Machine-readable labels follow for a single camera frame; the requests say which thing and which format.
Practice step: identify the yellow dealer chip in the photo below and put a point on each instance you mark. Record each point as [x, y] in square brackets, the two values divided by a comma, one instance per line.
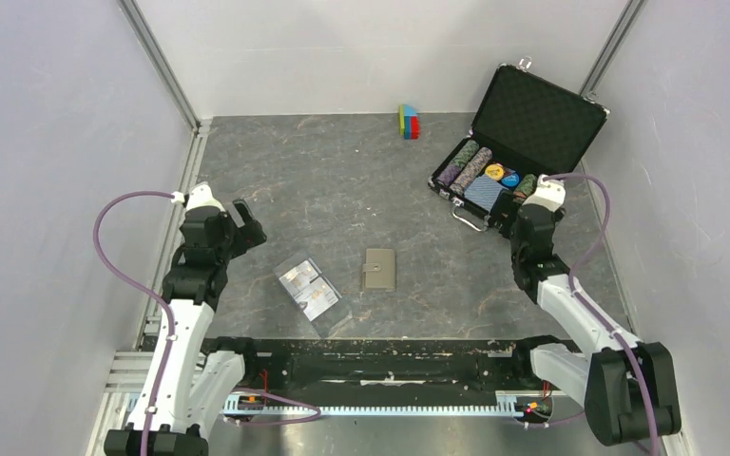
[495, 171]

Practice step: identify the clear plastic card sleeve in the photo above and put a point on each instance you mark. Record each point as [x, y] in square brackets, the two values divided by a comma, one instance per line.
[334, 319]

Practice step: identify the upper credit card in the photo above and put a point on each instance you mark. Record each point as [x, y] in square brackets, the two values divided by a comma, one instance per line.
[299, 277]

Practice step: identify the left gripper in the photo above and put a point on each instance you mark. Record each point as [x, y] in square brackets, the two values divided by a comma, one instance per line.
[251, 235]

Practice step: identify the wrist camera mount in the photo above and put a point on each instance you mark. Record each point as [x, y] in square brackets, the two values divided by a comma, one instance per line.
[201, 195]
[549, 193]

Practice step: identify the blue playing card deck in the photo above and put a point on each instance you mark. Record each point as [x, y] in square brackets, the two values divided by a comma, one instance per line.
[484, 192]

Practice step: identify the colourful toy block stack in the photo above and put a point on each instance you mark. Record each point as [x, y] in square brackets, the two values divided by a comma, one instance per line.
[409, 124]

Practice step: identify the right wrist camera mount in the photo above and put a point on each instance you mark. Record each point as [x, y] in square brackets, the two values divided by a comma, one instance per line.
[549, 193]

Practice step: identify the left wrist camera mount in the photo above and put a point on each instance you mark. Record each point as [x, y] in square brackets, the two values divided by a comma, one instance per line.
[201, 195]

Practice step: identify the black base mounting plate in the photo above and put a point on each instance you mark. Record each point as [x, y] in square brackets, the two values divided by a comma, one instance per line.
[380, 372]

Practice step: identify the credit card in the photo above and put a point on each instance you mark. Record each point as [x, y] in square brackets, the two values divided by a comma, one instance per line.
[299, 277]
[316, 299]

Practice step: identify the blue dealer chip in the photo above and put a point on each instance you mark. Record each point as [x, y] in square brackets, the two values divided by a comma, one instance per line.
[511, 180]

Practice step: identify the black poker chip case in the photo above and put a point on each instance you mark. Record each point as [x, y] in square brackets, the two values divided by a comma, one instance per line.
[532, 127]

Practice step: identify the white slotted cable duct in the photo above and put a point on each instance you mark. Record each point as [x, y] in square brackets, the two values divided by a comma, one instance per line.
[504, 407]

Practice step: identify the lower credit card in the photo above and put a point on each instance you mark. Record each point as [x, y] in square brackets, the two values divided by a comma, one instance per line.
[316, 299]

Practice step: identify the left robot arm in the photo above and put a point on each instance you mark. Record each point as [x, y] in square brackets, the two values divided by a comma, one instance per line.
[179, 405]

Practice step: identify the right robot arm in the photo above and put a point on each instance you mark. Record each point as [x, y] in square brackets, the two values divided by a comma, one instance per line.
[627, 387]

